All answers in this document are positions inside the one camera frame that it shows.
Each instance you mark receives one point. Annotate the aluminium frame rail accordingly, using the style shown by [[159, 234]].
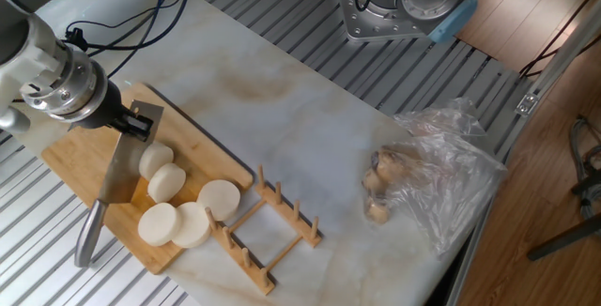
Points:
[[563, 52]]

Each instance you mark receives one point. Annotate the white marble slab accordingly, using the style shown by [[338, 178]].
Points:
[[305, 123]]

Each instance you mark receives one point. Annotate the silver corner bracket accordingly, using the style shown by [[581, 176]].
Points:
[[527, 104]]

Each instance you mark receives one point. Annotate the black stand leg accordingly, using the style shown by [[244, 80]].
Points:
[[563, 239]]

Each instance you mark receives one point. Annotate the wooden cutting board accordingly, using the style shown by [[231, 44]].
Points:
[[75, 156]]

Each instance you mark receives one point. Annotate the clear plastic bag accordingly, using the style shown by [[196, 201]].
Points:
[[446, 188]]

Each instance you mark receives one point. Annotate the round white radish slice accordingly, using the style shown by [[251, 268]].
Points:
[[159, 224], [218, 199], [195, 228], [166, 183]]

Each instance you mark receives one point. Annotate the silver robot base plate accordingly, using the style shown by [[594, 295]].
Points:
[[357, 15]]

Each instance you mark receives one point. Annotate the steel cleaver knife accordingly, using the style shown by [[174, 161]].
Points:
[[122, 174]]

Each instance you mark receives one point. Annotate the wooden peg rack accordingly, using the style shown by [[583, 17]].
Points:
[[288, 212]]

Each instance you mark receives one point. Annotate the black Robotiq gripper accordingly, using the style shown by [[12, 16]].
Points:
[[110, 109]]

